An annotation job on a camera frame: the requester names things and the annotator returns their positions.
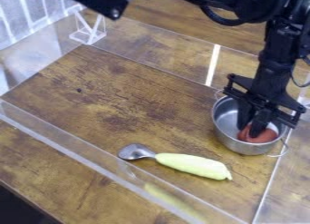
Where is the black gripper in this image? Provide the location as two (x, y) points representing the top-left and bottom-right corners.
(225, 73), (306, 138)

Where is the silver metal pot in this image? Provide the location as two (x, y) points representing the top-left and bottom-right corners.
(213, 90), (290, 158)

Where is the red white toy mushroom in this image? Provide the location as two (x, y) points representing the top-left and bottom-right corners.
(238, 123), (278, 143)

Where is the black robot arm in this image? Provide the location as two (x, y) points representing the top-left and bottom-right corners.
(74, 0), (310, 137)

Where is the clear acrylic front barrier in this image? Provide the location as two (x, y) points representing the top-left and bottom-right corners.
(0, 99), (246, 224)

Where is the black cable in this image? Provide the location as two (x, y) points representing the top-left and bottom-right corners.
(290, 52), (310, 89)

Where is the spoon with yellow handle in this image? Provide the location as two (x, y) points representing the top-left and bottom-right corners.
(118, 143), (233, 180)

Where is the clear acrylic triangle bracket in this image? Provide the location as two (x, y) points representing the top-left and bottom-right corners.
(70, 13), (107, 45)

